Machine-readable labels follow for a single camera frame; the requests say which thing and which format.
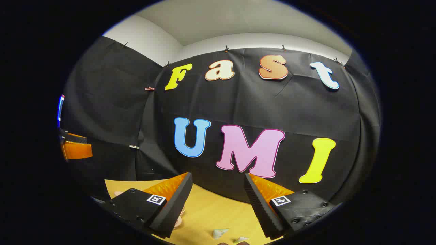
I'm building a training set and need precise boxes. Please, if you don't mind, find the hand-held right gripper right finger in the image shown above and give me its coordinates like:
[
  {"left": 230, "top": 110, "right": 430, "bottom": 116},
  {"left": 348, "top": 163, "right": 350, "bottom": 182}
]
[{"left": 244, "top": 173, "right": 338, "bottom": 239}]

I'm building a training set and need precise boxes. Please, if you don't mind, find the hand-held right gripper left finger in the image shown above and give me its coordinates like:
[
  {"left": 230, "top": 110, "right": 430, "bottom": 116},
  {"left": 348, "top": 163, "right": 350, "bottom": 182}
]
[{"left": 100, "top": 172, "right": 193, "bottom": 239}]

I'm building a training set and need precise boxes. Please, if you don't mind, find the blue red edged object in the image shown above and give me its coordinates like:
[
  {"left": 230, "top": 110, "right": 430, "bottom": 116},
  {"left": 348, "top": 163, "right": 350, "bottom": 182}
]
[{"left": 57, "top": 94, "right": 65, "bottom": 128}]

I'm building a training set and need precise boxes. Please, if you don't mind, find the black backdrop cloth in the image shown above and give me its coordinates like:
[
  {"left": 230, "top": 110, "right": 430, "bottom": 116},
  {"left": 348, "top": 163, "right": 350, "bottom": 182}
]
[{"left": 60, "top": 36, "right": 381, "bottom": 205}]

